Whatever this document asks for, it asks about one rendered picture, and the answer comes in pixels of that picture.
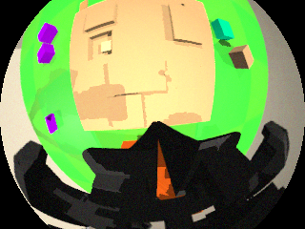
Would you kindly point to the pale yellow square block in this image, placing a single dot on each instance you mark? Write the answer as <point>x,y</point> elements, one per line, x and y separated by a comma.
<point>106,46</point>

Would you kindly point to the turquoise cube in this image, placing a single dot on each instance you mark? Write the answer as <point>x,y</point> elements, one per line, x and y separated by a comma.
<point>222,29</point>

